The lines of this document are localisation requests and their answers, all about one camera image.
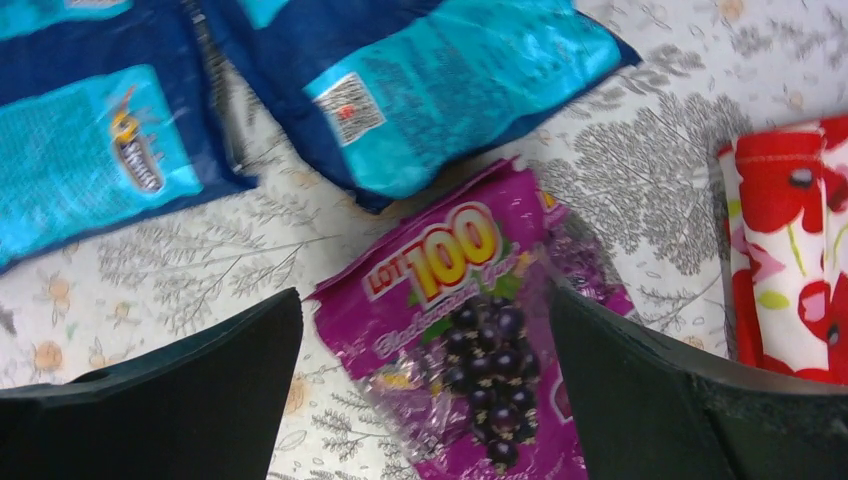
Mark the blue candy bag right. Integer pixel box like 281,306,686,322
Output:
199,0,640,212

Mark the blue candy bag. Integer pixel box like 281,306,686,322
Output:
199,0,640,212
1,1,258,270

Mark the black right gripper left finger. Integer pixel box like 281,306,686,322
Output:
1,288,304,479

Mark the floral table mat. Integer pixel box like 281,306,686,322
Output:
1,1,847,479

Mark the blue candy bag left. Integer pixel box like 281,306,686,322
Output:
1,1,258,270

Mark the purple candy bag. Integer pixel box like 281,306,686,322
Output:
312,157,634,479

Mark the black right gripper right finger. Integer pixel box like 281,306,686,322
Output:
549,287,847,479

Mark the red floral cloth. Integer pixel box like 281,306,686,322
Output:
717,115,847,385

